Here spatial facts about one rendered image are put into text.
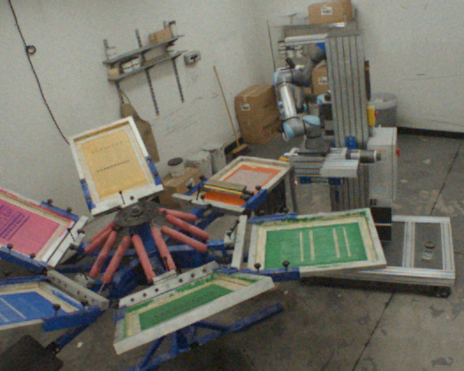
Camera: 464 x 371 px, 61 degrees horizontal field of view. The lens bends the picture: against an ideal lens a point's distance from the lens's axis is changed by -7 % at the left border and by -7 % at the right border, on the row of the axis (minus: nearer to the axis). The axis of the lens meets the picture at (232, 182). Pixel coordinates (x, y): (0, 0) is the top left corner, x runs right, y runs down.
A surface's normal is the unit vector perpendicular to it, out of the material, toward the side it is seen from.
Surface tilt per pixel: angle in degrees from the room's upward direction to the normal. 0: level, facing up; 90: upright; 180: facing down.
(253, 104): 89
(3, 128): 90
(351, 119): 90
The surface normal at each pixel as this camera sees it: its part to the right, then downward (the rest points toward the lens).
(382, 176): -0.36, 0.48
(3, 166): 0.79, 0.14
